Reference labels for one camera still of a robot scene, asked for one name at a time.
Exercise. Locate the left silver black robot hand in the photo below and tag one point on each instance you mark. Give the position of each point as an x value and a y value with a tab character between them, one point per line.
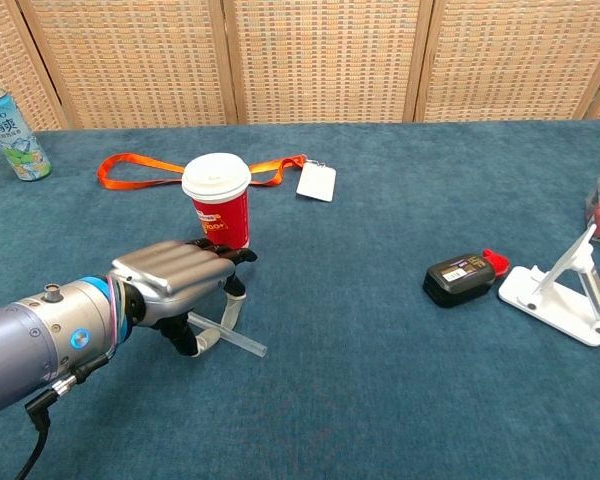
175	272

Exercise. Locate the clear plastic straw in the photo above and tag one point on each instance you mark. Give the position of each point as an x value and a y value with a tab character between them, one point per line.
245	345

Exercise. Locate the red paper cup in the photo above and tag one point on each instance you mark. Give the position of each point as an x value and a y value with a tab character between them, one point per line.
225	220

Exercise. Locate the white plastic cup lid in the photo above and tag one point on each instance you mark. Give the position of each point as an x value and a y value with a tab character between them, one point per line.
215	175

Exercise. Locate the white badge card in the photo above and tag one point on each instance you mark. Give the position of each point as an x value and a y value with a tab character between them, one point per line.
317	182

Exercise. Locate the blue table cloth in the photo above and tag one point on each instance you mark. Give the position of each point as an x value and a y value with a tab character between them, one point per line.
330	400

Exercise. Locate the teal green drink can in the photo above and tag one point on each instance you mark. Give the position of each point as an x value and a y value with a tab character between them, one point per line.
17	145

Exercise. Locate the black bottle with red cap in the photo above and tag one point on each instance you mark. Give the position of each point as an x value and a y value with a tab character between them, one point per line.
455	280

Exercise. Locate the white folding phone stand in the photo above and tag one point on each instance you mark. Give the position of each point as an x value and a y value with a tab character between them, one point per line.
555	307

